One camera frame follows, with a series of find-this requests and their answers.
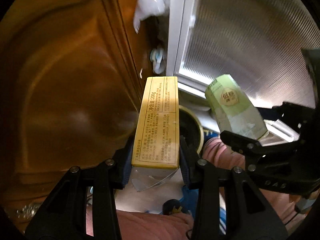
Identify yellow rectangular food box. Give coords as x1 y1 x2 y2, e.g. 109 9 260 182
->
131 76 180 170

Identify green white drink carton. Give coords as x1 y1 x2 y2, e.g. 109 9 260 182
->
205 74 268 140

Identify brown ceramic jar bin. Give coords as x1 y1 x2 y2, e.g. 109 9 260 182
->
179 105 204 155

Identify blue slipper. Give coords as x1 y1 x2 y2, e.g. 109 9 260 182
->
162 129 228 235

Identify brown wooden cabinet door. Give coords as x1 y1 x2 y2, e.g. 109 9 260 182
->
1 0 152 224

